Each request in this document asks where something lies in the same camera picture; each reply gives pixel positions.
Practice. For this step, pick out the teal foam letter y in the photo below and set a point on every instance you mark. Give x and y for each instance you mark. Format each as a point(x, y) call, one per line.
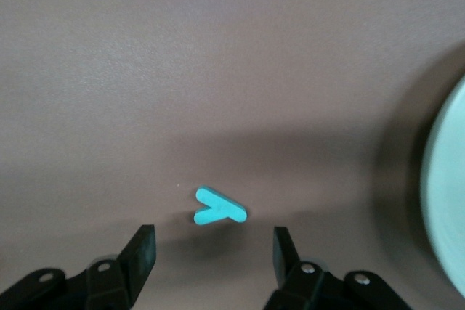
point(221, 208)

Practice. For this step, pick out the brown table cover mat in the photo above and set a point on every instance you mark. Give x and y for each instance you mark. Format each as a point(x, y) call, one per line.
point(181, 70)

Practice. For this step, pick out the light green round plate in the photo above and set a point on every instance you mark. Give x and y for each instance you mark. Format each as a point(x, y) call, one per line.
point(450, 197)

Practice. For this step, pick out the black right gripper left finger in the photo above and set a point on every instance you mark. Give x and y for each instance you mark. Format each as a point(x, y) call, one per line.
point(138, 255)

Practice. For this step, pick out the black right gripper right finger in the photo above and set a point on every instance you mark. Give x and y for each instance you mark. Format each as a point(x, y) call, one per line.
point(287, 259)

